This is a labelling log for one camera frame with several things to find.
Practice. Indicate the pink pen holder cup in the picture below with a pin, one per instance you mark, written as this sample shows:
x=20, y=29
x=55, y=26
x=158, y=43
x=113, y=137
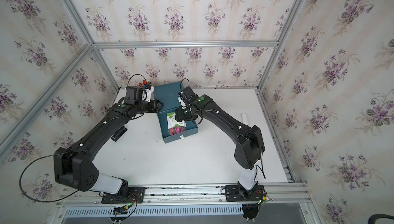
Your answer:
x=142, y=85

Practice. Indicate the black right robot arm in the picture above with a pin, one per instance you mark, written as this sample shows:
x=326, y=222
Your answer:
x=248, y=140

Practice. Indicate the black stapler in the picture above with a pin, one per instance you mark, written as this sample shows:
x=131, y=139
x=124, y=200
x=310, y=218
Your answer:
x=119, y=133

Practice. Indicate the teal drawer cabinet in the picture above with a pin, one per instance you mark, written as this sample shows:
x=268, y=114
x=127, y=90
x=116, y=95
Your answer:
x=168, y=95

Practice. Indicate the green white seed bag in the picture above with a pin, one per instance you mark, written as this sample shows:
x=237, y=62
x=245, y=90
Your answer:
x=175, y=127

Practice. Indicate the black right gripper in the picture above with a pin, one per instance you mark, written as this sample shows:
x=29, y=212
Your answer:
x=178, y=116

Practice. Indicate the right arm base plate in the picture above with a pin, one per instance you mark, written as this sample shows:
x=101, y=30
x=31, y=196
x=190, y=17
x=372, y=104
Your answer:
x=236, y=193

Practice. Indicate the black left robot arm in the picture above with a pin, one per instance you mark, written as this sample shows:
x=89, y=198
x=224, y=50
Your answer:
x=73, y=166

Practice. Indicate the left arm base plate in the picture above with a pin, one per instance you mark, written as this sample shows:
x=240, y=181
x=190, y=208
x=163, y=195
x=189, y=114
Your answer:
x=132, y=194

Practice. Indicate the aluminium mounting rail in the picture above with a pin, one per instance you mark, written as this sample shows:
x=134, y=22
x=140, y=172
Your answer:
x=166, y=195

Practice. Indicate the white eraser stick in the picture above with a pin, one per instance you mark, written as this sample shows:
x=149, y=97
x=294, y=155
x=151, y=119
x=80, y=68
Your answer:
x=244, y=119

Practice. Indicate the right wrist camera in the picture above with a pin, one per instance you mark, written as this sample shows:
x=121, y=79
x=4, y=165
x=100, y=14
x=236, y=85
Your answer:
x=187, y=96

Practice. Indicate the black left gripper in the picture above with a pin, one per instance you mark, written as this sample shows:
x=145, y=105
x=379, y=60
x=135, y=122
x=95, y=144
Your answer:
x=154, y=105

